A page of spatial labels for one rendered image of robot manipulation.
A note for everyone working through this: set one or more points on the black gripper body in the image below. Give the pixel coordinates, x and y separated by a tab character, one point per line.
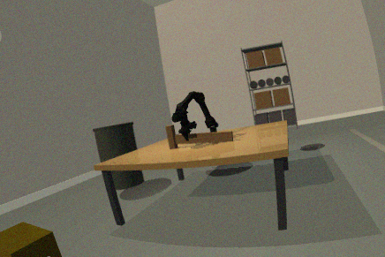
184	126

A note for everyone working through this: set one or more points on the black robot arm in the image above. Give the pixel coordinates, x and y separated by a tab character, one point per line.
180	113

